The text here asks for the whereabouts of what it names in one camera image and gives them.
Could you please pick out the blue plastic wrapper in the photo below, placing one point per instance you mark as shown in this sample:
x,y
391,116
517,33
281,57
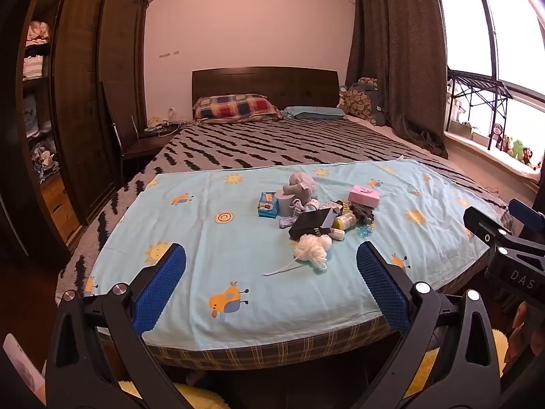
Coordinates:
x,y
363,231

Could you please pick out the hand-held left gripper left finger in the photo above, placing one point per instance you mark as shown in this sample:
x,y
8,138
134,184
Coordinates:
x,y
161,289

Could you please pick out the brown patterned cushion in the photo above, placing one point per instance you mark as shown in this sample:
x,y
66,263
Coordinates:
x,y
362,102

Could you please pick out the window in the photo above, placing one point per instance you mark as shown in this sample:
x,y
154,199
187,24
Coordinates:
x,y
472,34

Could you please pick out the blue folded clothes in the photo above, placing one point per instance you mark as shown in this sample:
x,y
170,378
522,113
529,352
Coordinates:
x,y
35,115

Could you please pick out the pink box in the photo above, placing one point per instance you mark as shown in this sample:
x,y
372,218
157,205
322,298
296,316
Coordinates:
x,y
364,196

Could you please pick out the dark wooden headboard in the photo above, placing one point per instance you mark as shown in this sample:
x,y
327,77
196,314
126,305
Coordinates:
x,y
264,81

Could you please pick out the brown plush toy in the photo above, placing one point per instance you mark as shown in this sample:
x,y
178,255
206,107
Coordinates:
x,y
529,157

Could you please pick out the grey elephant plush toy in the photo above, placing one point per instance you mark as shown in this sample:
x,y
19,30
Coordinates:
x,y
298,185

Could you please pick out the pink folded clothes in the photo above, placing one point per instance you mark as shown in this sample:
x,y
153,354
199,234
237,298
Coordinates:
x,y
38,34

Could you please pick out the yellow bottle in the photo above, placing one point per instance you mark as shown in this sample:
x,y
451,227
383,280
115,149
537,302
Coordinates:
x,y
345,221

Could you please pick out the light blue cup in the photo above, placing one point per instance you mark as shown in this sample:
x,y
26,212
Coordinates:
x,y
283,206

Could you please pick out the dark brown curtain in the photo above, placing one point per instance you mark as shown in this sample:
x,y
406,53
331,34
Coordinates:
x,y
396,59

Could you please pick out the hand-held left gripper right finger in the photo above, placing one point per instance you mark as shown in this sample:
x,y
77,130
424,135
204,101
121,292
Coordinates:
x,y
383,294

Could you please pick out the plaid pillow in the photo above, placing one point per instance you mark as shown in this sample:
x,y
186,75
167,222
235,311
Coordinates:
x,y
234,107

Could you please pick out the grey zigzag striped blanket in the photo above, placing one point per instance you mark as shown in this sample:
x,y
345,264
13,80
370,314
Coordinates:
x,y
272,140

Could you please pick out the person's right hand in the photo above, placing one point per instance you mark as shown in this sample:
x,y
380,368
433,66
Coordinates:
x,y
523,328

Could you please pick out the plaid mattress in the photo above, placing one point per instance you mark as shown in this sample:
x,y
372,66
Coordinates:
x,y
264,351

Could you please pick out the green plush toy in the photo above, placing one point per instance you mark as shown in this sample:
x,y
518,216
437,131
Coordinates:
x,y
517,149

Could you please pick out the white folded clothes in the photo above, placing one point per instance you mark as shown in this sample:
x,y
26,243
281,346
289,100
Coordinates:
x,y
33,67

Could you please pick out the black metal rack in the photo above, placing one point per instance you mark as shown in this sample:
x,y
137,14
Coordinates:
x,y
477,83

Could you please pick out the yellow fluffy cushion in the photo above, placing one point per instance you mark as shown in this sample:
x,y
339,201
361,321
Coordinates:
x,y
423,370

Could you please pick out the black flat box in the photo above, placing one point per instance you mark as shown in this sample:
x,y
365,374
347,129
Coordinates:
x,y
311,223

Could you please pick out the dark chair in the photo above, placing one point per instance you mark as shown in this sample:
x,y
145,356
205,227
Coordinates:
x,y
127,145

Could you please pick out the small white round container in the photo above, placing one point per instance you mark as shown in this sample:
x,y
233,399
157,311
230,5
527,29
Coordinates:
x,y
313,205

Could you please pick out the small white roll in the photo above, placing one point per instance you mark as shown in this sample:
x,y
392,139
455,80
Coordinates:
x,y
337,234

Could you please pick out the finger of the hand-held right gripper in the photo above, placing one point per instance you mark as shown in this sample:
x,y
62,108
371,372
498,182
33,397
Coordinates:
x,y
526,214
481,221

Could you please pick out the light blue printed sheet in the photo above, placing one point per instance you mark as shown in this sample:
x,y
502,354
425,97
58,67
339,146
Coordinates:
x,y
238,264

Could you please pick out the white bath pouf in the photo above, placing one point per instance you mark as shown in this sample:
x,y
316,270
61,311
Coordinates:
x,y
313,251

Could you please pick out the dark wooden wardrobe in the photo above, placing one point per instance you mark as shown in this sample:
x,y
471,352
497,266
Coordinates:
x,y
85,93

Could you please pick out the light blue pillow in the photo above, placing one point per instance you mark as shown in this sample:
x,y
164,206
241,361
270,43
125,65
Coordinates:
x,y
313,112

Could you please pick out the blue printed box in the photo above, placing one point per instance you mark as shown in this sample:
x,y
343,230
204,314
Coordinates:
x,y
266,206

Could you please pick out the patterned clothes pile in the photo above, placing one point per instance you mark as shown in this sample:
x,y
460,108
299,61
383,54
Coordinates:
x,y
43,158

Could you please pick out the white plastic object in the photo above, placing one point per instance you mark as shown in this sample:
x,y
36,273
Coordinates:
x,y
21,362

